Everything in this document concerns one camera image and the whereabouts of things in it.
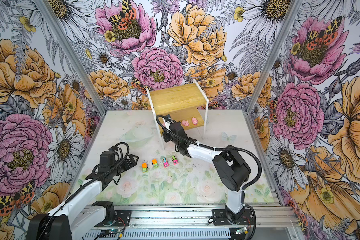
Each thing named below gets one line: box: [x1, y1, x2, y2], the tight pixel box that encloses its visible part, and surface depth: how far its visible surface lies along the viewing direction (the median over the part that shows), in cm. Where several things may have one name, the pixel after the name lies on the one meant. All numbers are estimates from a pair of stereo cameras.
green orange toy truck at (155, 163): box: [152, 158, 159, 169], surface depth 93 cm
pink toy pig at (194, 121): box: [191, 117, 199, 126], surface depth 93 cm
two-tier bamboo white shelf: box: [146, 79, 209, 150], surface depth 84 cm
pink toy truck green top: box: [171, 154, 179, 165], surface depth 94 cm
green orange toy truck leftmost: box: [141, 162, 149, 173], surface depth 91 cm
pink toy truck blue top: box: [162, 157, 170, 168], surface depth 93 cm
